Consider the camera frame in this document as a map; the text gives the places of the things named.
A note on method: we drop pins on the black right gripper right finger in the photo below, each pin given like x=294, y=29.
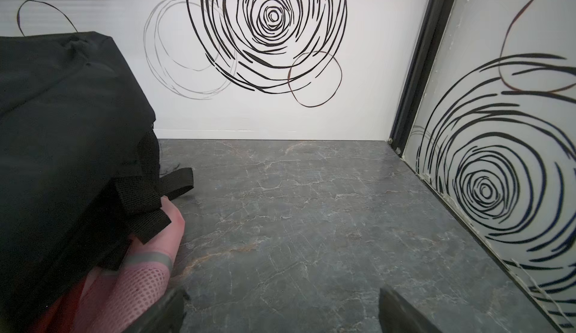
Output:
x=396, y=314

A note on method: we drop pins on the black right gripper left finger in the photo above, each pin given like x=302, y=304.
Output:
x=164, y=316

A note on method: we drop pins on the large black backpack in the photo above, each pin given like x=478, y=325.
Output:
x=80, y=168

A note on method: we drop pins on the red and black backpack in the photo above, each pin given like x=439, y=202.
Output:
x=110, y=300

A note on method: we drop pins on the black corner frame post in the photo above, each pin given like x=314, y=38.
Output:
x=434, y=23

